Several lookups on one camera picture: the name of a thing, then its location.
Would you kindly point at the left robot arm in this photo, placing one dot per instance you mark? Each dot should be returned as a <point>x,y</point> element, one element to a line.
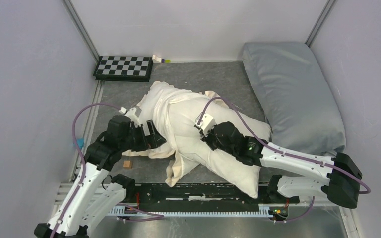
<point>78,215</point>

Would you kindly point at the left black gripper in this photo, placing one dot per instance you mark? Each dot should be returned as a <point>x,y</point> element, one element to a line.
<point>153,141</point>

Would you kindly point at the white pillow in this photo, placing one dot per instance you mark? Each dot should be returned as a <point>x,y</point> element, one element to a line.
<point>245,125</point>

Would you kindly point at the white toothed cable duct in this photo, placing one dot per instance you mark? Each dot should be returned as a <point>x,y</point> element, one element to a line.
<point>261,212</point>

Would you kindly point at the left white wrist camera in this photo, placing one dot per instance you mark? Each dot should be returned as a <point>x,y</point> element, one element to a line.
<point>133,115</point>

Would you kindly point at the small blue object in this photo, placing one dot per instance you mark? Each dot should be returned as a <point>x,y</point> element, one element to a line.
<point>80,142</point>

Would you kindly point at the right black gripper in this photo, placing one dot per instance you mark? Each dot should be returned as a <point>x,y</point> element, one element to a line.
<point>207,139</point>

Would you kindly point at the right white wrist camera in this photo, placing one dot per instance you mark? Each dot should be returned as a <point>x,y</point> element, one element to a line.
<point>204,123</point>

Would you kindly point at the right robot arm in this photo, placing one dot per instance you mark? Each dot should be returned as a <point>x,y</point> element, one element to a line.
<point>336,178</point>

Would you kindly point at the small white purple toy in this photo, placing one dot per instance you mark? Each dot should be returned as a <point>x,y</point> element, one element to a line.
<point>158,59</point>

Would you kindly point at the grey pillowcase with cream ruffle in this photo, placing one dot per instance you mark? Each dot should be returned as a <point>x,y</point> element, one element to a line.
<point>174,112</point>

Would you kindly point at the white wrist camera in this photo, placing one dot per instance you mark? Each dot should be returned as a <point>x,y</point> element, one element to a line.
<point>133,115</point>
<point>204,123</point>

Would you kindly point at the black white checkerboard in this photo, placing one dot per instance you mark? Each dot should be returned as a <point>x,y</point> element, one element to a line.
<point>123,68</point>

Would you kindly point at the light blue-grey pillow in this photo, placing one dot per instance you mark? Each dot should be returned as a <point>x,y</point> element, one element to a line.
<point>296,99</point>

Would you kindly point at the small wooden cube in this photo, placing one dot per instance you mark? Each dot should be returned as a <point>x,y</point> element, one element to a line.
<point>127,164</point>

